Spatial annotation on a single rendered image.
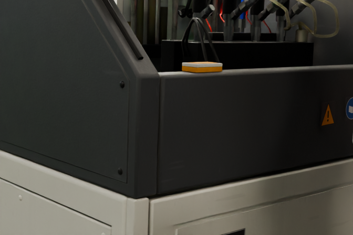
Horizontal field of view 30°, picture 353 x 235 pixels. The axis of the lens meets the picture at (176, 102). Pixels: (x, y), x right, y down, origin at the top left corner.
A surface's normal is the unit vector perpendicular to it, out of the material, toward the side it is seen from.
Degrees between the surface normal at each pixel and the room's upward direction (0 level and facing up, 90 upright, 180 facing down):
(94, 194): 90
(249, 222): 90
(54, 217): 90
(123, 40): 43
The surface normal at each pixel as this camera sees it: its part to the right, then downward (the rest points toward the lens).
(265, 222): 0.66, 0.12
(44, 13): -0.75, 0.06
